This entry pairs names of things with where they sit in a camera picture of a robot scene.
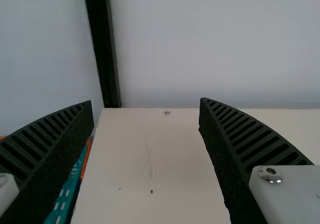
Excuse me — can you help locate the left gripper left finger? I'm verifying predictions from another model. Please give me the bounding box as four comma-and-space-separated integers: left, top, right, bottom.
0, 99, 95, 224

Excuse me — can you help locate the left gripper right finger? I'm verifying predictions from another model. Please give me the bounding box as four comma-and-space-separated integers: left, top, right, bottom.
198, 97, 320, 224

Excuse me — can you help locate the black post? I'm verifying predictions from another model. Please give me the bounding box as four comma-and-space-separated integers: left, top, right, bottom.
82, 0, 123, 109

